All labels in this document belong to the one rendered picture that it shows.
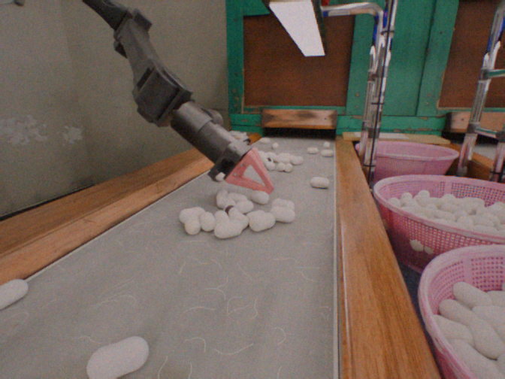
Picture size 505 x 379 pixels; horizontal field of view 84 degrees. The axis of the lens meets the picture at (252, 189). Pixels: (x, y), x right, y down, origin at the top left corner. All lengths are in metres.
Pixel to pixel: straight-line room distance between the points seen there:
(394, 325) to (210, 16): 2.16
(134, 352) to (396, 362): 0.16
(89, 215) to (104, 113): 2.39
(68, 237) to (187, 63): 1.99
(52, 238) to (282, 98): 1.01
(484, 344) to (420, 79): 1.05
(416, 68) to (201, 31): 1.48
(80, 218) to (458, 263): 0.44
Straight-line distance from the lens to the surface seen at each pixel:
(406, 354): 0.22
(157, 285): 0.31
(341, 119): 1.21
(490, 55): 0.86
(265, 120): 1.19
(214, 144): 0.47
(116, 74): 2.68
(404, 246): 0.47
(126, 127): 2.66
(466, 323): 0.31
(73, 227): 0.42
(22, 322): 0.32
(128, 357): 0.22
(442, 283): 0.33
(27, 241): 0.40
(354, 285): 0.26
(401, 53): 1.25
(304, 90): 1.23
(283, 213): 0.40
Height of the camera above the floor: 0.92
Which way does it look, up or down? 18 degrees down
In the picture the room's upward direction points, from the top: straight up
